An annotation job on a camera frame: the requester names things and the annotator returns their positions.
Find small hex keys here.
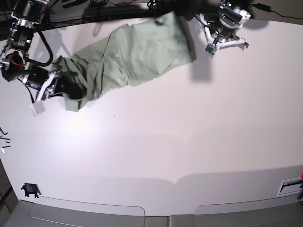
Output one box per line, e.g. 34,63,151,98
0,128,12,154

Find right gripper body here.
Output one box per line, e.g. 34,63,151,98
35,71,63,102

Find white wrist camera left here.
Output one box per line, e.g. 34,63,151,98
204,42,219,57

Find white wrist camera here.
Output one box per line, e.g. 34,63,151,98
204,42,219,57
30,101,45,116

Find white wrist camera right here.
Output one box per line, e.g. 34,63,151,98
30,101,45,116

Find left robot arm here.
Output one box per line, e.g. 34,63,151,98
196,0,251,56

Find black power adapter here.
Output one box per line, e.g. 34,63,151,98
253,3,271,12

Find black table clamp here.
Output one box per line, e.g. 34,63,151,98
21,183,41,198

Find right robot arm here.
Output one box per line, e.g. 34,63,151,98
0,0,84,103

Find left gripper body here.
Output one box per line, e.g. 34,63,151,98
195,14,249,50

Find light green T-shirt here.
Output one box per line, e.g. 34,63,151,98
54,12,194,112

